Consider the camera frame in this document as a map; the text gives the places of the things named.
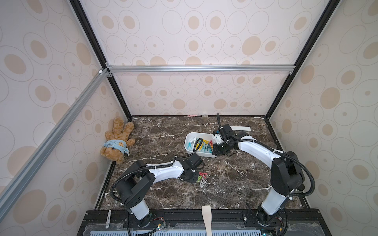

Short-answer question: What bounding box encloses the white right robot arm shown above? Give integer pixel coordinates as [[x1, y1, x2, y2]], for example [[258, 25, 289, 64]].
[[213, 124, 316, 219]]

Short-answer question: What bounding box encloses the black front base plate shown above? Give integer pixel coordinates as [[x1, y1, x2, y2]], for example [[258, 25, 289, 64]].
[[77, 208, 331, 236]]

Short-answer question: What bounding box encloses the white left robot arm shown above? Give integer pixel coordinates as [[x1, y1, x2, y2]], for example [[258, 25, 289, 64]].
[[109, 153, 204, 221]]

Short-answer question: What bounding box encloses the beige tape strip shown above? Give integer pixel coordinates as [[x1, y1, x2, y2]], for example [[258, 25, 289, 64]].
[[201, 206, 212, 236]]

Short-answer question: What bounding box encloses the left diagonal aluminium rail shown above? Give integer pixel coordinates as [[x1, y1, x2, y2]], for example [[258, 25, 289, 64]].
[[1, 68, 109, 220]]

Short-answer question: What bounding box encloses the taupe grey clothespin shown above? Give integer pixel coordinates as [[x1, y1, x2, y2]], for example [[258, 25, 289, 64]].
[[199, 179, 207, 188]]

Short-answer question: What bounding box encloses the pink red clothespin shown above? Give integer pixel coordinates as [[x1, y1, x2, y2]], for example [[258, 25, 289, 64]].
[[199, 172, 208, 178]]

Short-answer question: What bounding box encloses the brown teddy bear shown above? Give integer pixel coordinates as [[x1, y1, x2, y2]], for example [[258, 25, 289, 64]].
[[100, 117, 135, 164]]

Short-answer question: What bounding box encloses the white paper strip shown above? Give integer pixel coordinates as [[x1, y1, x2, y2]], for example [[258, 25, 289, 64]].
[[231, 126, 251, 131]]

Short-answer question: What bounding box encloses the horizontal aluminium rail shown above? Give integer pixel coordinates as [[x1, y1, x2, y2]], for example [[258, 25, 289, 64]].
[[109, 65, 295, 73]]

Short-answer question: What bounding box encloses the white plastic storage box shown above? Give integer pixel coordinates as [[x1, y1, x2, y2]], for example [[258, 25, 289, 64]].
[[184, 132, 217, 158]]

